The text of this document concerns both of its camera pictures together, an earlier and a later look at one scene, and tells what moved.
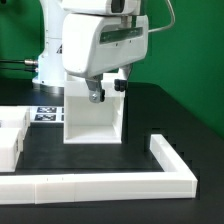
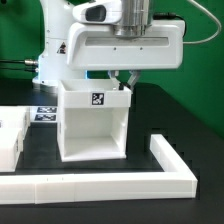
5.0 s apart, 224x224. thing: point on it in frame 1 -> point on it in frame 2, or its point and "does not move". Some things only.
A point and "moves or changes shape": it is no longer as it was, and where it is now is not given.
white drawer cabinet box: [86, 122] moves or changes shape
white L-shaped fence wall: [175, 181] does not move
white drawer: [11, 147] does not move
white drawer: [15, 117] does not move
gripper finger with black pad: [120, 84] -> [132, 79]
